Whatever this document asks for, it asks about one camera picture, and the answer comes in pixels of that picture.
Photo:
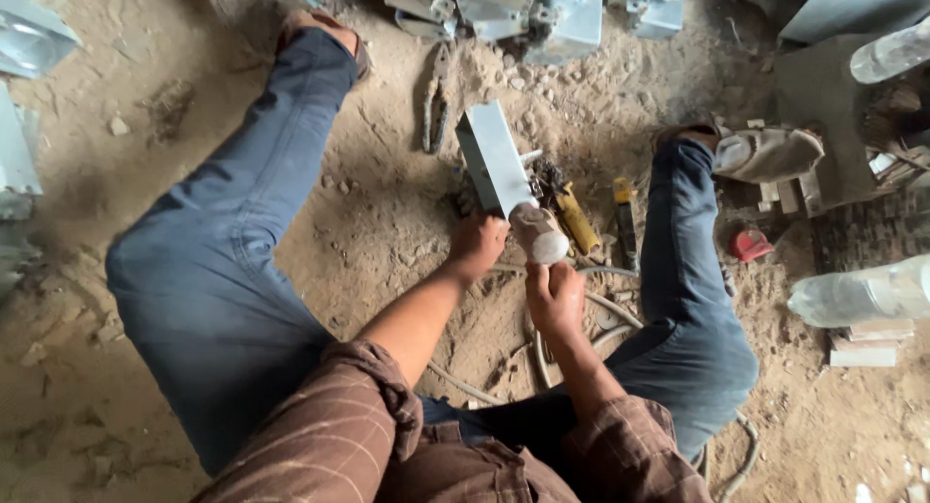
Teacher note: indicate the small wooden offcuts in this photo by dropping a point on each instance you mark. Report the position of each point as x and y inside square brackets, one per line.
[788, 194]

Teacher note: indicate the small white disc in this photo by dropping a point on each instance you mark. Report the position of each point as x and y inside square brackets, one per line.
[607, 319]

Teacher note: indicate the heap of grey metal brackets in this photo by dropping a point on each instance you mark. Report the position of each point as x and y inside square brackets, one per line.
[559, 13]

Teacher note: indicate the grey stone slab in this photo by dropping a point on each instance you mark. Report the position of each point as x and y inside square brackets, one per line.
[821, 103]

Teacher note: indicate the person's blue jeans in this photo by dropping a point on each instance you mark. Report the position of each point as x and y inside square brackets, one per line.
[211, 285]

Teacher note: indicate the yellow hand tool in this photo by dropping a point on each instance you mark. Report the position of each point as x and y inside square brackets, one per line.
[578, 220]

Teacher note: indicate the clear plastic bottle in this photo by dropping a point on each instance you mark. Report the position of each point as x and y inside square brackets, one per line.
[890, 53]
[861, 292]

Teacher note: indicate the yellow black screwdriver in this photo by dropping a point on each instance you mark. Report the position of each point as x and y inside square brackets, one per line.
[626, 223]

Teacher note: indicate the pale wooden blocks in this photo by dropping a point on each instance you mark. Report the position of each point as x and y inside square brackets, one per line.
[868, 343]

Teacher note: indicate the person's brown checked shirt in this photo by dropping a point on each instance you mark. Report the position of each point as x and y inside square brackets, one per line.
[349, 445]

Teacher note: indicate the bent grey metal bracket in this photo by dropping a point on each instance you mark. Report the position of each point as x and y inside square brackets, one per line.
[33, 35]

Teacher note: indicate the flat grey metal bracket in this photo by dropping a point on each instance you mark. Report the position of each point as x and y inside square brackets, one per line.
[14, 154]

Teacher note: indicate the person's right brown sandal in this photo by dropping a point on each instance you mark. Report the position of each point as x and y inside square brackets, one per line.
[690, 131]

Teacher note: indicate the grey metal channel piece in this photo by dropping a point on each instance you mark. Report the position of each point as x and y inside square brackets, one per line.
[492, 158]

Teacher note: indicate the red plastic cap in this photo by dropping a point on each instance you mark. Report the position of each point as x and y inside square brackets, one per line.
[750, 245]

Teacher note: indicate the rusty pliers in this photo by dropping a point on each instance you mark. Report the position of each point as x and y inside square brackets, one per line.
[436, 111]

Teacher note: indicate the person's left fingers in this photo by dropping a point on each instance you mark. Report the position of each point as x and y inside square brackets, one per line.
[497, 231]

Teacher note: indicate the person's brown sandal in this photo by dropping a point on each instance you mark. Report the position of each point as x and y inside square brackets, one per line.
[347, 32]
[690, 131]

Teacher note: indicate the person's right hand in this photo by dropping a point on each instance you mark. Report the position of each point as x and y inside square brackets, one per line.
[556, 307]

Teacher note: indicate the person's left hand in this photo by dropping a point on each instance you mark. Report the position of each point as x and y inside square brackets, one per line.
[474, 247]

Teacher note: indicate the person's left brown sandal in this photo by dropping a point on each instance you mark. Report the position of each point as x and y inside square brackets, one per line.
[347, 32]

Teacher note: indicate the grey metal sheet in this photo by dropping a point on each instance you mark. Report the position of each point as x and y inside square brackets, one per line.
[857, 5]

